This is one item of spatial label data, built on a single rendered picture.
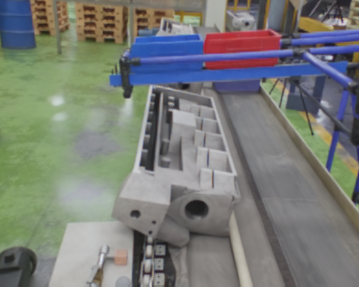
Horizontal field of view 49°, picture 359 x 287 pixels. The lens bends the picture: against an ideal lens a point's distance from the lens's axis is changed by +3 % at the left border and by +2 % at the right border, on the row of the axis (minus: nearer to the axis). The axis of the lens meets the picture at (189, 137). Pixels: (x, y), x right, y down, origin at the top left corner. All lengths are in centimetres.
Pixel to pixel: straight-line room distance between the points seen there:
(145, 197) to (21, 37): 690
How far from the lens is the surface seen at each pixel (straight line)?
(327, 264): 139
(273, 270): 131
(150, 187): 122
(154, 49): 158
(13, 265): 219
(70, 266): 122
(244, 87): 298
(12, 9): 787
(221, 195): 128
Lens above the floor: 160
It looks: 24 degrees down
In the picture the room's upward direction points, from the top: 4 degrees clockwise
